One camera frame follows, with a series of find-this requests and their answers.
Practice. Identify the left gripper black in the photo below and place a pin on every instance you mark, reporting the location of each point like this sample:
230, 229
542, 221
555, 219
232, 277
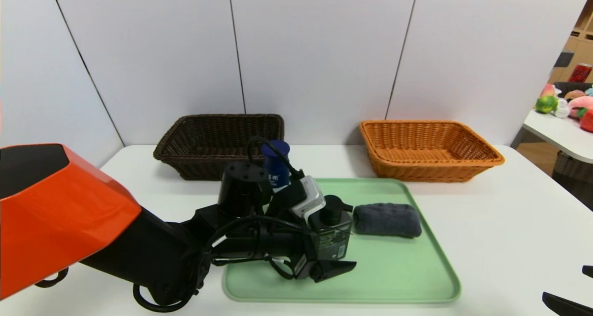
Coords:
303, 266

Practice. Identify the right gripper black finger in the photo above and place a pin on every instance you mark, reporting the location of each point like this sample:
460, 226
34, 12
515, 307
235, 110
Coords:
589, 271
570, 307

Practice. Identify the black pump dispenser bottle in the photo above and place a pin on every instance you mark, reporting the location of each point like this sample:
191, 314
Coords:
333, 242

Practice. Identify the dark grey towel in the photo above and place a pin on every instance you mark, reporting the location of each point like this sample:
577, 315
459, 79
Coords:
387, 219

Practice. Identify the white bottle with blue cap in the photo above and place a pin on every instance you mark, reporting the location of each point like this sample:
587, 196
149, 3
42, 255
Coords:
278, 150

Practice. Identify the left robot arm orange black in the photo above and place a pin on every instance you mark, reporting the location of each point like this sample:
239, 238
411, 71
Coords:
55, 214

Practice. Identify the dark woven storage basket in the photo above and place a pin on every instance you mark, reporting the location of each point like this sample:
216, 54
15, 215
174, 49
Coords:
572, 167

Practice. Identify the orange wicker basket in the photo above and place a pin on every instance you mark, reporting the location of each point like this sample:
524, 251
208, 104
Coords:
417, 172

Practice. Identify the dark brown wicker basket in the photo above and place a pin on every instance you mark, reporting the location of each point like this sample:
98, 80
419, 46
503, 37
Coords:
199, 163

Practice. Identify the black shallow basket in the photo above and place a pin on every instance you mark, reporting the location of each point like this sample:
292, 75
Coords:
568, 86

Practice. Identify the light green plastic tray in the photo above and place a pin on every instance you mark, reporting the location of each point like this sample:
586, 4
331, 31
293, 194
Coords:
394, 279

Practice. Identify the white side table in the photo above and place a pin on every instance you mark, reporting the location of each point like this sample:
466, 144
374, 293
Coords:
556, 132

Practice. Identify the red plush toy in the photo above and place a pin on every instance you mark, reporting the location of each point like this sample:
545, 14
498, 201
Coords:
588, 120

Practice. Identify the small white toy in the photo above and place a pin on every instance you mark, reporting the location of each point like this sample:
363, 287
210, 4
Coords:
562, 109

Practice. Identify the large pink plush toy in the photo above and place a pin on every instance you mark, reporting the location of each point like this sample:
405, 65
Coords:
583, 104

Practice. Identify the green plush toy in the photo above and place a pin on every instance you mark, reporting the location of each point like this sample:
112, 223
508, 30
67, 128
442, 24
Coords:
545, 104

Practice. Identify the brown plush toy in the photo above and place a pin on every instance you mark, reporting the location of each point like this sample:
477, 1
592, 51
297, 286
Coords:
575, 94

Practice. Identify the small pink plush peach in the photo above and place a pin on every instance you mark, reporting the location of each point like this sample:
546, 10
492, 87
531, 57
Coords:
547, 91

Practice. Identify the red drink can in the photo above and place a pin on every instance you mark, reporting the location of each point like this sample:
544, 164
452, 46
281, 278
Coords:
580, 73

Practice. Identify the dark grey square object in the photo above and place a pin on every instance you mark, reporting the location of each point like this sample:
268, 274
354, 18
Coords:
563, 59

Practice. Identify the wooden shelf unit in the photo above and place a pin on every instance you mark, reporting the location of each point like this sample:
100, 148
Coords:
581, 47

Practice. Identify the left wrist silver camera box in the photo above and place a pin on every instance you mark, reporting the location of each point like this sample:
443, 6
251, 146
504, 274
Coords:
308, 198

